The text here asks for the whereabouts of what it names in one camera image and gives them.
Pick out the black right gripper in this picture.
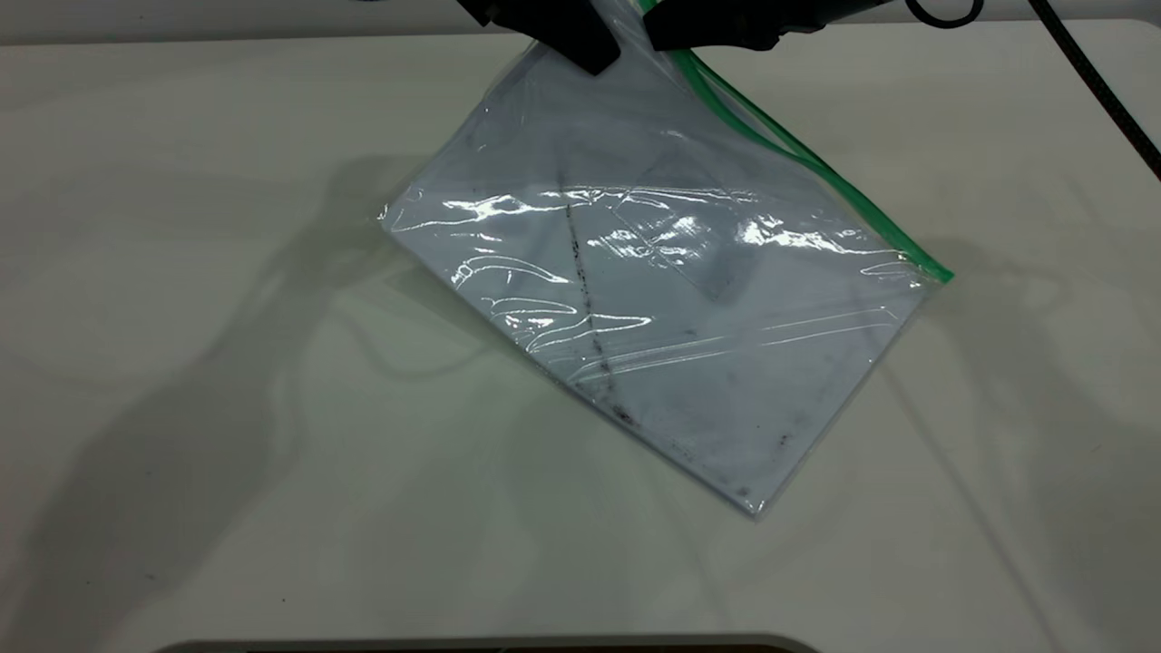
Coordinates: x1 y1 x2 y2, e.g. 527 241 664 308
458 0 888 76

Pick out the clear plastic zip bag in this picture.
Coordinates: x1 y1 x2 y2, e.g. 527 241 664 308
379 0 955 519

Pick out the dark grey robot base edge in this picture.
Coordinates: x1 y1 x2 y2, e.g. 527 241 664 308
154 633 822 653

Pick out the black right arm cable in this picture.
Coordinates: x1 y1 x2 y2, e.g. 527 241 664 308
905 0 1161 180

